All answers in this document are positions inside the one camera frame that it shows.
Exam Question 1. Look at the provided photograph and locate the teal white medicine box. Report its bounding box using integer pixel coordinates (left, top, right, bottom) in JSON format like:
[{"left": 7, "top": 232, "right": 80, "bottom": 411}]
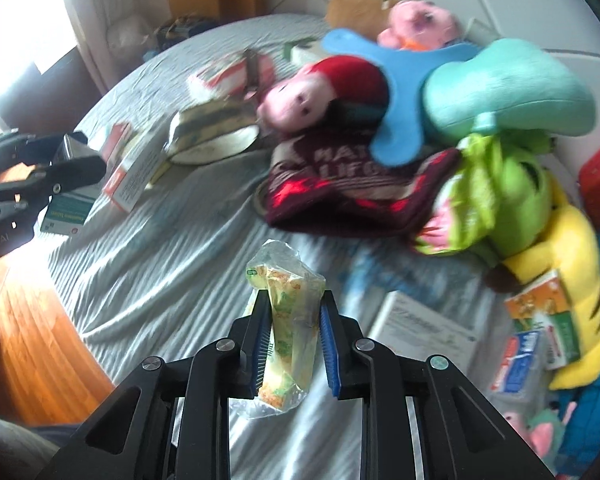
[{"left": 40, "top": 132, "right": 107, "bottom": 236}]

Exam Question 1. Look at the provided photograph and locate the white grey medicine box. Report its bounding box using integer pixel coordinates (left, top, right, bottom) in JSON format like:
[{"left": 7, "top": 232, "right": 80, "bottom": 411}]
[{"left": 368, "top": 290, "right": 478, "bottom": 373}]

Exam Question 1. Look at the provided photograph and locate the yellow snack packet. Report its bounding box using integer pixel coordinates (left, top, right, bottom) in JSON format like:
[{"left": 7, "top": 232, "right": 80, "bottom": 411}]
[{"left": 230, "top": 240, "right": 326, "bottom": 419}]

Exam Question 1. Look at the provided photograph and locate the red white Tylenol box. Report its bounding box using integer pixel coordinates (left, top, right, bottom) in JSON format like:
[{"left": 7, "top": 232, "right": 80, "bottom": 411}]
[{"left": 104, "top": 130, "right": 168, "bottom": 212}]

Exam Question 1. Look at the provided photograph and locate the blue red small box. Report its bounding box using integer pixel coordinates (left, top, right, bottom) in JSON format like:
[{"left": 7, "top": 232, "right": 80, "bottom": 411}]
[{"left": 489, "top": 330, "right": 546, "bottom": 396}]

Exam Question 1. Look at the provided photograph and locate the orange green medicine box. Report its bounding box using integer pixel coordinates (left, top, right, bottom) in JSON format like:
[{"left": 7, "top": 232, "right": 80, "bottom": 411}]
[{"left": 504, "top": 270, "right": 580, "bottom": 370}]

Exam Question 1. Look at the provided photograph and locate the yellow green tissue pack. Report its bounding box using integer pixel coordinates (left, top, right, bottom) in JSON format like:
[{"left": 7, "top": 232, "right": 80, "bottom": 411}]
[{"left": 164, "top": 100, "right": 257, "bottom": 157}]

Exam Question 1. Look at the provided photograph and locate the yellow Pikachu plush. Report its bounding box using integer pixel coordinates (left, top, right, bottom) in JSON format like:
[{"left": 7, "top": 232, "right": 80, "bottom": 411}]
[{"left": 486, "top": 176, "right": 600, "bottom": 390}]

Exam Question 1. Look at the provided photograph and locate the red white packet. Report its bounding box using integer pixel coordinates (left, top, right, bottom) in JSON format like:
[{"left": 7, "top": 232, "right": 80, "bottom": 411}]
[{"left": 186, "top": 49, "right": 276, "bottom": 99}]

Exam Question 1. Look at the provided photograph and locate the green frog plush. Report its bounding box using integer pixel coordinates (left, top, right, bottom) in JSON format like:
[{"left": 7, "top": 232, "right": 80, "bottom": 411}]
[{"left": 412, "top": 130, "right": 553, "bottom": 266}]

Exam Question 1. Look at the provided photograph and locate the maroon California knit hat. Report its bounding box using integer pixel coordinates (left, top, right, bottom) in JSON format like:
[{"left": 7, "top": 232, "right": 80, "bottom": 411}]
[{"left": 261, "top": 132, "right": 462, "bottom": 237}]

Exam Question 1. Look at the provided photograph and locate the green white small box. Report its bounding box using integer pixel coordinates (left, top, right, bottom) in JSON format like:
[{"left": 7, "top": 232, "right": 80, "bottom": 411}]
[{"left": 283, "top": 37, "right": 330, "bottom": 67}]

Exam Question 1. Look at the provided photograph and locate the pink pig plush red dress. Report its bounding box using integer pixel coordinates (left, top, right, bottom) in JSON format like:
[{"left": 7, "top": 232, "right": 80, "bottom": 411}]
[{"left": 257, "top": 55, "right": 389, "bottom": 133}]

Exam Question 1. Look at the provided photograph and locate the teal blue dolphin plush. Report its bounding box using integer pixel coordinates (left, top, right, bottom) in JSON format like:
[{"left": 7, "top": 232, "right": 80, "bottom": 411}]
[{"left": 322, "top": 28, "right": 596, "bottom": 167}]

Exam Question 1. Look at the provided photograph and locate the brown plush toy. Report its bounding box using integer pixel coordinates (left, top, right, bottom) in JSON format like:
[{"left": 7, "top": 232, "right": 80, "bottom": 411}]
[{"left": 325, "top": 0, "right": 401, "bottom": 41}]

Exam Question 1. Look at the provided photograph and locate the pink pig plush orange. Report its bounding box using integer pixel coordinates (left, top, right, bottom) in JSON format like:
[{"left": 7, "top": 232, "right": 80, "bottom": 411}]
[{"left": 377, "top": 0, "right": 462, "bottom": 51}]

